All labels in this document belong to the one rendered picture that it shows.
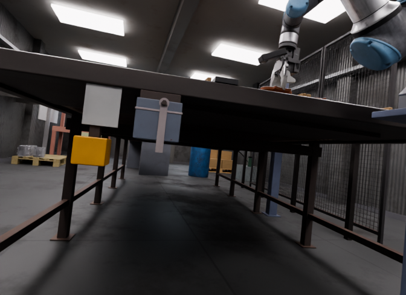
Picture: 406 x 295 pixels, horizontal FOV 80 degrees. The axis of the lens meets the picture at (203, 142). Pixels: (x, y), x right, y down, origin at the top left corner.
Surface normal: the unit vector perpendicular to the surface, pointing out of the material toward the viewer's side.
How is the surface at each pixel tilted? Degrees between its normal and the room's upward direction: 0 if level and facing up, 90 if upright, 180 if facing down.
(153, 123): 90
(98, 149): 90
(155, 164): 90
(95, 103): 90
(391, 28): 115
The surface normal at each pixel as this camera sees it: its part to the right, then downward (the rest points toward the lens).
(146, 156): 0.47, 0.02
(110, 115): 0.19, -0.01
